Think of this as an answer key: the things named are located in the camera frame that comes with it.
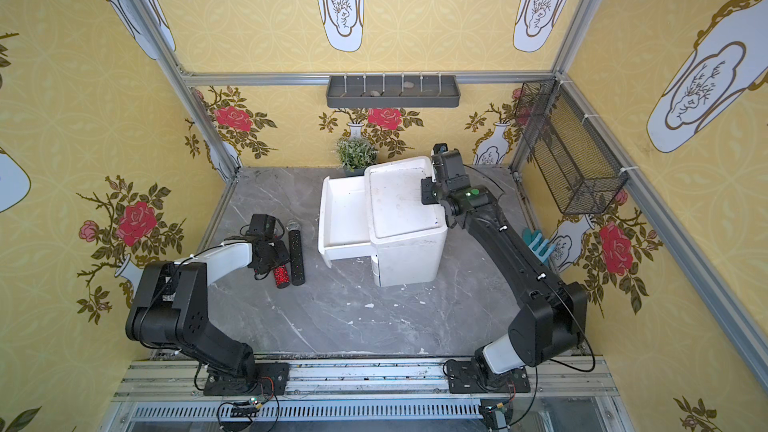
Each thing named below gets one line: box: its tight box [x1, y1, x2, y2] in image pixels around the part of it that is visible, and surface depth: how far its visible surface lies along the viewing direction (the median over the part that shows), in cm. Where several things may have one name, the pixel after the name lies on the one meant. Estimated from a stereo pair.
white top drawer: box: [318, 176, 373, 269], surface depth 87 cm
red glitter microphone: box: [273, 264, 291, 289], surface depth 91 cm
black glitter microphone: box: [286, 220, 306, 286], surface depth 96 cm
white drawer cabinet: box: [364, 156, 448, 287], surface depth 80 cm
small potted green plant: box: [336, 138, 379, 177], surface depth 105 cm
